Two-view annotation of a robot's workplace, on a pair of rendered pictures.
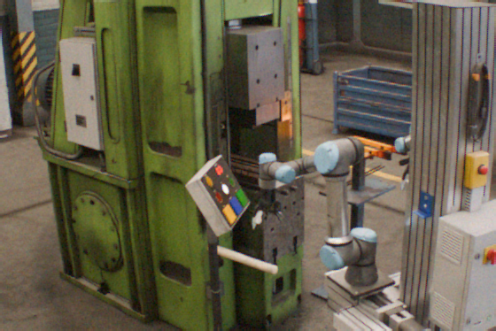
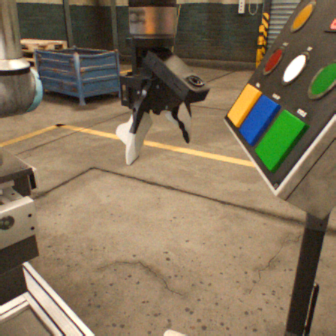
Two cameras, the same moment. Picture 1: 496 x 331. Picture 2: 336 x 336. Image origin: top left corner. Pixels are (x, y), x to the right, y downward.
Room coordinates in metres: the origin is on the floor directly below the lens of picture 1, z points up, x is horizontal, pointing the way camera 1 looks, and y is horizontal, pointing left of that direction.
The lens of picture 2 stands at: (3.47, -0.25, 1.16)
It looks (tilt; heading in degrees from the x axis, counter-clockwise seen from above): 24 degrees down; 161
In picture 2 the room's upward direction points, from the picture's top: straight up
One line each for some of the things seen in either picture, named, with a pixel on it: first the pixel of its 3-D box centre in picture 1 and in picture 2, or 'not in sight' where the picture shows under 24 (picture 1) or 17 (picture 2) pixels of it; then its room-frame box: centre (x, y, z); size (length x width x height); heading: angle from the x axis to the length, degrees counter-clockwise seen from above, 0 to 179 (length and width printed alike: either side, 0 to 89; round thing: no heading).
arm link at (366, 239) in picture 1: (361, 244); not in sight; (2.58, -0.48, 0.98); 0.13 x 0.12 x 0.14; 124
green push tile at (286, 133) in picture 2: (240, 198); (281, 141); (3.11, 0.04, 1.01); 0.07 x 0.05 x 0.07; 164
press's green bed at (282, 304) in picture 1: (249, 276); not in sight; (3.71, 0.01, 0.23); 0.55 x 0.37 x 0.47; 49
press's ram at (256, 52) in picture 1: (242, 62); not in sight; (3.70, 0.01, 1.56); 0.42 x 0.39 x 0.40; 49
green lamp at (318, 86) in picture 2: not in sight; (325, 79); (3.12, 0.08, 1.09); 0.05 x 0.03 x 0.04; 139
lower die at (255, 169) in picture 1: (240, 169); not in sight; (3.66, 0.04, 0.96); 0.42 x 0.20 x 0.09; 49
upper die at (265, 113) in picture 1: (237, 107); not in sight; (3.66, 0.04, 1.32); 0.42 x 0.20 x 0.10; 49
